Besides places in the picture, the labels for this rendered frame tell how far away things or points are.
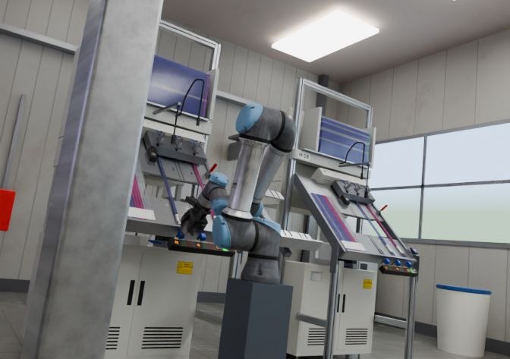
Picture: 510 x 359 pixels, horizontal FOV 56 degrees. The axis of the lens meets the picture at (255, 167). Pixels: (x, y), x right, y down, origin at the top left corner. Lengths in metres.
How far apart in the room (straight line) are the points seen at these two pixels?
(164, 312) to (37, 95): 3.35
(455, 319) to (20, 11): 5.09
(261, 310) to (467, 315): 3.14
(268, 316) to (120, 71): 1.58
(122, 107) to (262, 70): 6.30
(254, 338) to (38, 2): 4.60
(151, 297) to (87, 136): 2.32
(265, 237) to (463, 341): 3.18
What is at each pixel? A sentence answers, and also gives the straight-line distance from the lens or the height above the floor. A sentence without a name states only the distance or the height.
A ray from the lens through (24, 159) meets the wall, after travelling 5.28.
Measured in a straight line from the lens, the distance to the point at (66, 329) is 0.23.
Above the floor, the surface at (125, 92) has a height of 0.73.
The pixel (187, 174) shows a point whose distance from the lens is 2.58.
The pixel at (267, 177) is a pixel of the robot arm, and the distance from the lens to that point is 1.87.
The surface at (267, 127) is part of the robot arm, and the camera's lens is 1.71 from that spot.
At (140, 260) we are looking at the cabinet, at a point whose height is 0.55.
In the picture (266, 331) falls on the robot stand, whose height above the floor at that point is 0.39.
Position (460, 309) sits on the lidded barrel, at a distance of 4.68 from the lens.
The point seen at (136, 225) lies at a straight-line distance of 2.13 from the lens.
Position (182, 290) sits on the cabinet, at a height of 0.41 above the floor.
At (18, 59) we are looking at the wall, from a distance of 5.47.
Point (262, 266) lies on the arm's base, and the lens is 1.78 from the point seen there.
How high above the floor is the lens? 0.66
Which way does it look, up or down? 10 degrees up
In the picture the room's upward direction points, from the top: 7 degrees clockwise
